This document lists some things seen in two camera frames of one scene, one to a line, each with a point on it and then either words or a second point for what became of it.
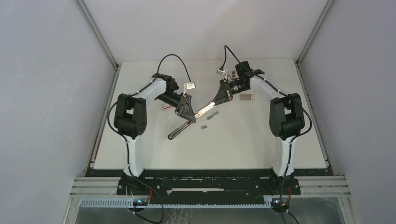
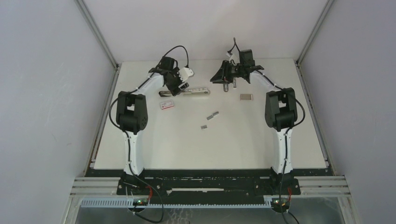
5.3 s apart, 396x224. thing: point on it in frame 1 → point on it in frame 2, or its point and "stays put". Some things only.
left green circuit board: (140, 201) stays put
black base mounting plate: (208, 182) stays put
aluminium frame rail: (308, 186) stays put
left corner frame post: (82, 7) stays put
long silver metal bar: (178, 130) → (201, 91)
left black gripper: (184, 108) → (176, 90)
